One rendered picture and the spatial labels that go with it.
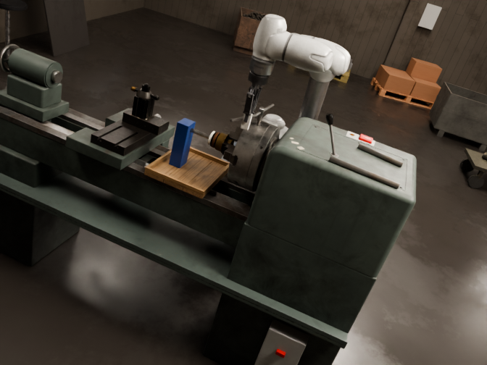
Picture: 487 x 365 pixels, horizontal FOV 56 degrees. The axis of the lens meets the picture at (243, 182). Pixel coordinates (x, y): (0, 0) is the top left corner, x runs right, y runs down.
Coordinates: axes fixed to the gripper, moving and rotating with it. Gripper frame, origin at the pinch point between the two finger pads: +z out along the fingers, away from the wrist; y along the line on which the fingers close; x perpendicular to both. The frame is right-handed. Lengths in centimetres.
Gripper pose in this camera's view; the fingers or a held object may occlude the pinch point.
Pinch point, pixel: (246, 121)
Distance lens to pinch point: 185.9
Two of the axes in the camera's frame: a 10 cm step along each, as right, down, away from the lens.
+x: 9.1, 3.7, -1.8
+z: -2.5, 8.4, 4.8
